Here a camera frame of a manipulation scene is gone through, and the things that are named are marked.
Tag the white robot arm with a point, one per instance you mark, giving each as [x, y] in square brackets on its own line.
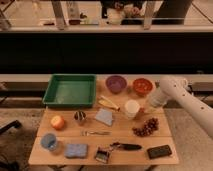
[175, 87]

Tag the small black brush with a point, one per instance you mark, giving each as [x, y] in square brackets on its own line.
[102, 156]

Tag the orange apple fruit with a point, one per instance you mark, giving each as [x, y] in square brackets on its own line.
[57, 122]

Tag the small metal cup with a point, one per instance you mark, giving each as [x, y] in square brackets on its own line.
[80, 117]

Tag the metal fork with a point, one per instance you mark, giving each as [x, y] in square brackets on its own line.
[87, 133]

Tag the blue sponge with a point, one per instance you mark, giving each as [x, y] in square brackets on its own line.
[76, 151]

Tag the green plastic tray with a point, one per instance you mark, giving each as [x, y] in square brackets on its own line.
[70, 91]

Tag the bunch of dark grapes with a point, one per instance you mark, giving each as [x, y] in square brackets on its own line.
[149, 127]

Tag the white lidded cup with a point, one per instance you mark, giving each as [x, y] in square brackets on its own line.
[131, 107]

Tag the light blue cloth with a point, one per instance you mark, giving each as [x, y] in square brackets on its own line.
[104, 116]

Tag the red bowl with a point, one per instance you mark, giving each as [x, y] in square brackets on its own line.
[142, 86]

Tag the purple bowl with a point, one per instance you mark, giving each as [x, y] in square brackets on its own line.
[116, 83]

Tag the blue plastic cup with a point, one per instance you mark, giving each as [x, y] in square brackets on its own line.
[49, 142]

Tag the black rectangular case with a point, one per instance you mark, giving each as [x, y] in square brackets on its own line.
[159, 151]

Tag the orange red pepper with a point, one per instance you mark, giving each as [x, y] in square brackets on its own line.
[142, 110]

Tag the person in background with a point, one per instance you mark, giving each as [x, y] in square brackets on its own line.
[118, 10]

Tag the yellow banana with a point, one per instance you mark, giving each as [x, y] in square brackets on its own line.
[108, 103]

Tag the wooden table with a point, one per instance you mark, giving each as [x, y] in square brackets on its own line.
[120, 131]

